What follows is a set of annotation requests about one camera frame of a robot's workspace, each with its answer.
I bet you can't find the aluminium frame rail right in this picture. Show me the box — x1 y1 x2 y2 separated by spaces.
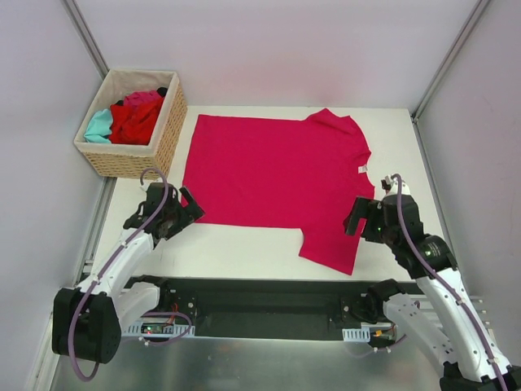
410 0 493 124

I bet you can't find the wicker basket with cloth liner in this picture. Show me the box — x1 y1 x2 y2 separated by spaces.
74 68 187 178

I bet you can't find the left slotted cable duct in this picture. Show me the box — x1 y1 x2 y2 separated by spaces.
121 321 195 338

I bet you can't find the right slotted cable duct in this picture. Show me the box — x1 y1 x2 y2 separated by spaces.
342 327 371 343

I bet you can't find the magenta t shirt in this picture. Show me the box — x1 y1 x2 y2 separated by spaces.
183 109 374 275
123 90 163 108

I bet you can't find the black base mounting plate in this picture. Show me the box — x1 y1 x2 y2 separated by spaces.
77 273 449 341

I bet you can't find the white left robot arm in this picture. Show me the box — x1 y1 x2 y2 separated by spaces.
51 182 204 364

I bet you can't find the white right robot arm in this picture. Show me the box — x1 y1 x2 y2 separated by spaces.
344 195 520 390

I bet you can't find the slotted cable duct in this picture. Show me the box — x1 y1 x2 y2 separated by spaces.
121 321 195 338
342 327 371 343

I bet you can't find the aluminium frame rail left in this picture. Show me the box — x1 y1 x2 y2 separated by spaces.
60 0 110 78

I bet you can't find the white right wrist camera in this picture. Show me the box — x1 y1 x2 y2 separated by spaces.
381 175 411 196

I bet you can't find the red t shirt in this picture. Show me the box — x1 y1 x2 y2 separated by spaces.
108 98 164 145

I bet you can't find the aluminium frame rail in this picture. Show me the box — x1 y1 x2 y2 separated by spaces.
410 0 493 124
60 0 110 78

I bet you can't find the magenta t shirt in basket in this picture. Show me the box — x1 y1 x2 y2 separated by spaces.
123 90 163 108

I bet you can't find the turquoise t shirt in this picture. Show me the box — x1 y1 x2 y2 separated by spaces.
84 108 113 144

